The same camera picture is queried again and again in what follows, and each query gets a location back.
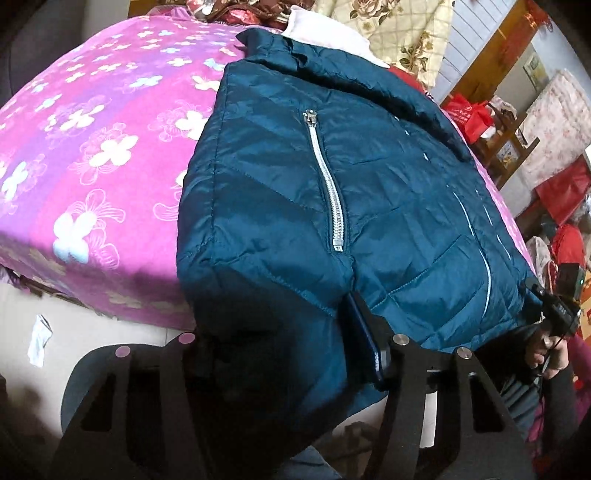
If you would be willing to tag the white paper scrap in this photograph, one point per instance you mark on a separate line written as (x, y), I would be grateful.
(39, 339)

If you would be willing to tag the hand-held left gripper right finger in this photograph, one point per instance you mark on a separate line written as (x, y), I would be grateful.
(369, 341)

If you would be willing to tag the cream rose-print quilt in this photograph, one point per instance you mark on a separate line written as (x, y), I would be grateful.
(397, 32)

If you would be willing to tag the wooden chair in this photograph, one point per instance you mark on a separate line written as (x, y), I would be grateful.
(503, 147)

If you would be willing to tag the pink floral bed sheet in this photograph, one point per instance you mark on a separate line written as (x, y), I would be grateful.
(101, 138)

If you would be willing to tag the person's right forearm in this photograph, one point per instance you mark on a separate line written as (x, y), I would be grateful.
(561, 406)

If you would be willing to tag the brown floral cloth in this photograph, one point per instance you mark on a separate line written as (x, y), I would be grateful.
(244, 14)

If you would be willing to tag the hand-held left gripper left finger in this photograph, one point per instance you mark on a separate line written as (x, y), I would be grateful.
(175, 360)

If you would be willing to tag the pale floral bedding bundle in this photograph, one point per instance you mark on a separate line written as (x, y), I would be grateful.
(558, 124)

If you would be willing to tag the person's dark clothing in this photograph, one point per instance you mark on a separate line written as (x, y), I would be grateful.
(508, 383)

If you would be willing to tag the teal quilted down jacket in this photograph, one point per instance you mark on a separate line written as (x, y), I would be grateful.
(277, 207)

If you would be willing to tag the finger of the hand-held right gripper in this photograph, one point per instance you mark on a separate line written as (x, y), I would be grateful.
(538, 290)

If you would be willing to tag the red shopping bag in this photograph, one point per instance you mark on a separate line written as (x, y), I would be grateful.
(468, 117)

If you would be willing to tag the person's right hand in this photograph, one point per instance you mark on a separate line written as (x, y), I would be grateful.
(554, 355)

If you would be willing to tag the red gift bag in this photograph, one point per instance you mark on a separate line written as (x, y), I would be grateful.
(565, 189)

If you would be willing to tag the white pillow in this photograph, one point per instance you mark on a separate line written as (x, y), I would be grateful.
(323, 32)

